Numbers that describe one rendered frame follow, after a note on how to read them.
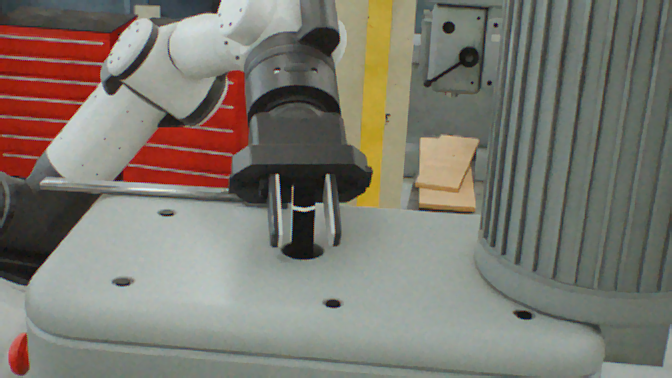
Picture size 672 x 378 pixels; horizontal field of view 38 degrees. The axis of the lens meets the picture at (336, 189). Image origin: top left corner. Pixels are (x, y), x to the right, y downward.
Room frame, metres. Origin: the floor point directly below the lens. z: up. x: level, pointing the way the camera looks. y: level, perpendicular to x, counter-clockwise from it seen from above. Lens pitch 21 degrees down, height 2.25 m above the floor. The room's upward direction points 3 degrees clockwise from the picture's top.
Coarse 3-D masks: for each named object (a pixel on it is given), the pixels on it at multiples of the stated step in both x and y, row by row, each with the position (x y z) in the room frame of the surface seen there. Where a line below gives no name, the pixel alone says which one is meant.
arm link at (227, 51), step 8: (216, 24) 1.04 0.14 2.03; (216, 32) 1.04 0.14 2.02; (344, 32) 0.99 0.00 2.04; (216, 40) 1.03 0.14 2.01; (224, 40) 1.02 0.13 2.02; (344, 40) 0.98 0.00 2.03; (216, 48) 1.03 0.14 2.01; (224, 48) 1.02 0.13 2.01; (232, 48) 1.03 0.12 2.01; (344, 48) 0.98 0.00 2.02; (224, 56) 1.03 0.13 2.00; (232, 56) 1.02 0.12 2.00; (240, 56) 1.03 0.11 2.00; (336, 56) 0.97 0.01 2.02; (232, 64) 1.03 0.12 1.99; (240, 64) 1.03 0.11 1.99; (336, 64) 0.97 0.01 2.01
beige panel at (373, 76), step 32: (352, 0) 2.50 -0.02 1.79; (384, 0) 2.50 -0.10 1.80; (352, 32) 2.50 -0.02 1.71; (384, 32) 2.50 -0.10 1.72; (352, 64) 2.50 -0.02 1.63; (384, 64) 2.50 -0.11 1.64; (352, 96) 2.50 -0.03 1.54; (384, 96) 2.49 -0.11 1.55; (352, 128) 2.50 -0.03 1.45; (384, 128) 2.50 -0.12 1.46; (384, 160) 2.50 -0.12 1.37; (384, 192) 2.50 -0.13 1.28
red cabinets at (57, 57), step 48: (0, 48) 5.52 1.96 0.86; (48, 48) 5.49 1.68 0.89; (96, 48) 5.47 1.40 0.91; (0, 96) 5.52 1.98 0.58; (48, 96) 5.51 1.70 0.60; (240, 96) 5.29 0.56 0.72; (0, 144) 5.53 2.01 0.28; (48, 144) 5.50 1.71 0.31; (192, 144) 5.33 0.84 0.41; (240, 144) 5.29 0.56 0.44
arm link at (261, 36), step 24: (240, 0) 0.95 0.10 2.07; (264, 0) 0.94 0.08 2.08; (288, 0) 0.96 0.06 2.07; (312, 0) 0.93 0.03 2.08; (240, 24) 0.93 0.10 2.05; (264, 24) 0.94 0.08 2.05; (288, 24) 0.93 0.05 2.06; (312, 24) 0.91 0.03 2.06; (336, 24) 0.92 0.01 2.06; (240, 48) 0.96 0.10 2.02; (264, 48) 0.90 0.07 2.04; (288, 48) 0.90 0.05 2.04; (312, 48) 0.90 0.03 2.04; (336, 48) 0.92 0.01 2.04
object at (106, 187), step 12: (48, 180) 0.90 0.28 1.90; (60, 180) 0.90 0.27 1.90; (72, 180) 0.90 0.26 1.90; (84, 180) 0.90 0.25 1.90; (96, 180) 0.91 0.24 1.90; (108, 192) 0.89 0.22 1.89; (120, 192) 0.89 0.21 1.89; (132, 192) 0.89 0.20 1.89; (144, 192) 0.89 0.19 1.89; (156, 192) 0.89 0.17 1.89; (168, 192) 0.89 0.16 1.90; (180, 192) 0.89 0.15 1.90; (192, 192) 0.89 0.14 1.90; (204, 192) 0.89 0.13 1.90; (216, 192) 0.89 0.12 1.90; (252, 204) 0.88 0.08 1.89; (264, 204) 0.88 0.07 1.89
